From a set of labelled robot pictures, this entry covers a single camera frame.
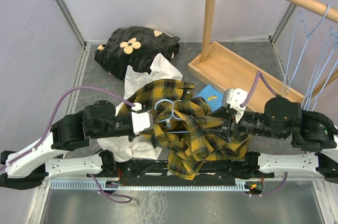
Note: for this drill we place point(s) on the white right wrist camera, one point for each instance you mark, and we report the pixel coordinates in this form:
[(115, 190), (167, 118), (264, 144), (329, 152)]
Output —
[(233, 99)]

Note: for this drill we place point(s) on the black flower-pattern garment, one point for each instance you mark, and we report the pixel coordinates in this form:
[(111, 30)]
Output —
[(136, 47)]

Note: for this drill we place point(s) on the white shirt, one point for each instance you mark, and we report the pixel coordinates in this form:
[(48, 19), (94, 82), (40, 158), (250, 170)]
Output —
[(134, 82)]

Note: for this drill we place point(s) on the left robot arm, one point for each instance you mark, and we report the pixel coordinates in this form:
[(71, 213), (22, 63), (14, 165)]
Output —
[(36, 164)]

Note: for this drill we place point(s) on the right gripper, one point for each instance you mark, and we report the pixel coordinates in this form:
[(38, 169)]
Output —
[(224, 130)]

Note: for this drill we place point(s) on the wooden clothes rack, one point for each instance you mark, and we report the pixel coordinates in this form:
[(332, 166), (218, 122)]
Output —
[(223, 69)]

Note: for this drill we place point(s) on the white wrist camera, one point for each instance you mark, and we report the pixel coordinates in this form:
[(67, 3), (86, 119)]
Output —
[(233, 99), (141, 120)]

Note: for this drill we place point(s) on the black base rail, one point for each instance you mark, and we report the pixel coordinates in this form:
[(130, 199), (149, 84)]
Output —
[(151, 172)]

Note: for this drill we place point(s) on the white slotted cable duct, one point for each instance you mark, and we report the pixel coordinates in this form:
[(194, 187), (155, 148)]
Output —
[(107, 185)]

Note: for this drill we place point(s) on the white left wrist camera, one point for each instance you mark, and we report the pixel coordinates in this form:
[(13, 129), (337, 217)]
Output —
[(141, 120)]

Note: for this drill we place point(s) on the yellow plaid shirt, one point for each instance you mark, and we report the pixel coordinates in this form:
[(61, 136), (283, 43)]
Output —
[(181, 125)]

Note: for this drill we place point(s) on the blue folded cloth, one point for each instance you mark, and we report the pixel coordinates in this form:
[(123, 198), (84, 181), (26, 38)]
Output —
[(212, 97)]

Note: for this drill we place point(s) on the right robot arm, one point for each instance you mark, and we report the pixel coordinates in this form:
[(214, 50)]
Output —
[(312, 132)]

